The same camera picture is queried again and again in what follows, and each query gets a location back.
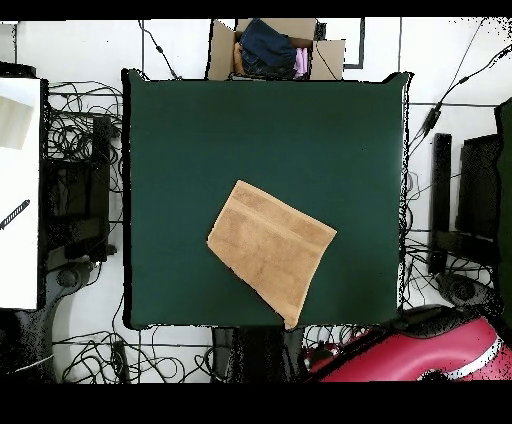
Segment tan terry towel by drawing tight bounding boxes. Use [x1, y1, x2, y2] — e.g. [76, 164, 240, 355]
[206, 179, 338, 330]

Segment black flat device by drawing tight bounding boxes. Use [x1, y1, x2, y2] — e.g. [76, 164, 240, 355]
[0, 61, 37, 79]

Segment dark green table cloth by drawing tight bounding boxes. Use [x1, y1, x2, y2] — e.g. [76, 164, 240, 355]
[121, 68, 413, 331]

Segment tan garment in box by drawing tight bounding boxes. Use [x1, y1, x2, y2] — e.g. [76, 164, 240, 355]
[232, 41, 247, 76]

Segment pink garment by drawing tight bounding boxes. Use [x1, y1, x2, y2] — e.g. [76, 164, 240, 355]
[293, 46, 311, 79]

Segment open cardboard box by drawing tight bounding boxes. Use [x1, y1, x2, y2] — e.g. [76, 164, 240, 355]
[205, 17, 347, 82]

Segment dark blue jeans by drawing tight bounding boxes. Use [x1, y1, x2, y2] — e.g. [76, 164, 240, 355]
[238, 18, 298, 79]

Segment black power strip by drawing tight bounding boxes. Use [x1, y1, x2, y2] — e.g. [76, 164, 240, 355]
[110, 339, 130, 383]

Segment white desk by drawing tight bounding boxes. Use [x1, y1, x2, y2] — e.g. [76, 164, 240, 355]
[0, 77, 43, 311]

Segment beige paper sheet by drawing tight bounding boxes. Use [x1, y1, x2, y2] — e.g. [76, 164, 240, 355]
[0, 95, 35, 151]

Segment tangle of black cables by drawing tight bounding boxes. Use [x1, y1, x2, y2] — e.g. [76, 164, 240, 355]
[45, 79, 124, 193]
[51, 325, 215, 383]
[301, 324, 373, 351]

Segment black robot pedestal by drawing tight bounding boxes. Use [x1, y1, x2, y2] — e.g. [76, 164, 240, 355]
[211, 326, 305, 383]

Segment black cable with inline plug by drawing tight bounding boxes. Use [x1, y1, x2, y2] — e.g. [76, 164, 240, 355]
[137, 19, 183, 81]

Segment black cable with adapter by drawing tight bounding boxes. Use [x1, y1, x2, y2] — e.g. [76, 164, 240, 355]
[407, 42, 512, 161]

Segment black metal frame piece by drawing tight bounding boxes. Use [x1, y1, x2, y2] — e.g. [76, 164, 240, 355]
[342, 17, 366, 70]

